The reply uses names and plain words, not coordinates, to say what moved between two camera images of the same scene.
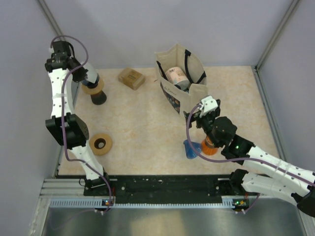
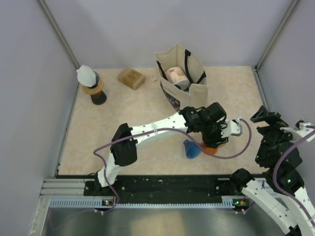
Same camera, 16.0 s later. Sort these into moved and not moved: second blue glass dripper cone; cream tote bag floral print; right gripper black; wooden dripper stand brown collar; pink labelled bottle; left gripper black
Moved: left gripper black; right gripper black
Not moved: second blue glass dripper cone; cream tote bag floral print; pink labelled bottle; wooden dripper stand brown collar
